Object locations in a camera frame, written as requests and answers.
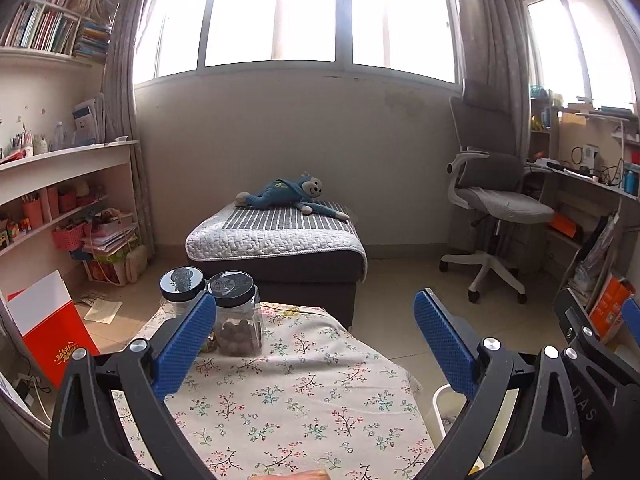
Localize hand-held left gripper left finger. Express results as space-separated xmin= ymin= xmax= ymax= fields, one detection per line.
xmin=48 ymin=290 xmax=217 ymax=480

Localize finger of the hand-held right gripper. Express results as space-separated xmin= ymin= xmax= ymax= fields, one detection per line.
xmin=612 ymin=297 xmax=640 ymax=366
xmin=554 ymin=287 xmax=608 ymax=356

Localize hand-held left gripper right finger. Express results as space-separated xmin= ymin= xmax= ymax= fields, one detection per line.
xmin=413 ymin=288 xmax=583 ymax=480

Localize white plastic bin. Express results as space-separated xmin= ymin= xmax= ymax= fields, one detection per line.
xmin=432 ymin=382 xmax=488 ymax=473

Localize orange paper bag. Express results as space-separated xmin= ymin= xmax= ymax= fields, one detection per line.
xmin=587 ymin=275 xmax=636 ymax=343

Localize clear jar with brown nuts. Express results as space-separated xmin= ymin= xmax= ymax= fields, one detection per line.
xmin=206 ymin=271 xmax=264 ymax=358

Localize clear jar with black lid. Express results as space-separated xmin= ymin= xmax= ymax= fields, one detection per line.
xmin=159 ymin=266 xmax=218 ymax=356

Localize clear plastic bag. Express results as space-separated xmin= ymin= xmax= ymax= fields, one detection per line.
xmin=572 ymin=215 xmax=621 ymax=296

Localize beige paper sheet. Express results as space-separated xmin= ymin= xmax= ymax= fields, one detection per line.
xmin=75 ymin=292 xmax=123 ymax=323

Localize orange box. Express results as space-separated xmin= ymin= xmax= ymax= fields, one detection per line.
xmin=547 ymin=213 xmax=583 ymax=241

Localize beige bag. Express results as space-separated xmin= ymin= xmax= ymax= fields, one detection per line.
xmin=125 ymin=247 xmax=150 ymax=283

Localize wooden desk with hutch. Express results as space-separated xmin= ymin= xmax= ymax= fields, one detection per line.
xmin=527 ymin=95 xmax=640 ymax=311

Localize dark ottoman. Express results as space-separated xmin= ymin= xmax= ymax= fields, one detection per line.
xmin=185 ymin=200 xmax=368 ymax=331

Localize red white paper bag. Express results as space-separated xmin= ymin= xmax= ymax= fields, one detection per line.
xmin=6 ymin=270 xmax=101 ymax=388

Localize pile of papers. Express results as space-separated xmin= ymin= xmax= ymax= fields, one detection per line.
xmin=82 ymin=215 xmax=138 ymax=256

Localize grey white quilted cover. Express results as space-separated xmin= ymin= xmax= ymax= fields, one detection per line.
xmin=185 ymin=200 xmax=368 ymax=273

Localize floral tablecloth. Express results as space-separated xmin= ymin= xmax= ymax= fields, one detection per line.
xmin=110 ymin=300 xmax=436 ymax=480

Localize grey office chair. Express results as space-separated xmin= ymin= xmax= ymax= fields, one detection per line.
xmin=440 ymin=95 xmax=556 ymax=306

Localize pink basket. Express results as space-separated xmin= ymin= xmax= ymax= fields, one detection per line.
xmin=51 ymin=223 xmax=87 ymax=252

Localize white power strip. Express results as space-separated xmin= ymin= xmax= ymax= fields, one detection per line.
xmin=15 ymin=372 xmax=48 ymax=408

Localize blue plush monkey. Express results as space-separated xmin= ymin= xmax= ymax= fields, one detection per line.
xmin=234 ymin=174 xmax=351 ymax=221

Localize pink pencil cup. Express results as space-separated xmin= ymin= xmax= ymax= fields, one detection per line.
xmin=21 ymin=192 xmax=45 ymax=228

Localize white low shelf unit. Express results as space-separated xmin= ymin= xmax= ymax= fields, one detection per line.
xmin=0 ymin=140 xmax=141 ymax=291

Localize blue white booklets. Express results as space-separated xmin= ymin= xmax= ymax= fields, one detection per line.
xmin=72 ymin=97 xmax=106 ymax=146

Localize grey curtain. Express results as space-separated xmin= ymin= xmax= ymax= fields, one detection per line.
xmin=457 ymin=0 xmax=533 ymax=161
xmin=102 ymin=0 xmax=166 ymax=261

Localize small window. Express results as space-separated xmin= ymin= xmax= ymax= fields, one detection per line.
xmin=525 ymin=0 xmax=640 ymax=111

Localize large window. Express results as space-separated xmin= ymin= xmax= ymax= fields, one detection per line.
xmin=132 ymin=0 xmax=463 ymax=86

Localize row of books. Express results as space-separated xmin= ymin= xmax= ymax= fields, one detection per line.
xmin=0 ymin=0 xmax=118 ymax=58

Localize black desk cables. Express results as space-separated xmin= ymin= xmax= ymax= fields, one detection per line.
xmin=597 ymin=157 xmax=626 ymax=186

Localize white wall bookshelf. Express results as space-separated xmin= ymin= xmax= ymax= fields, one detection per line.
xmin=0 ymin=0 xmax=121 ymax=66

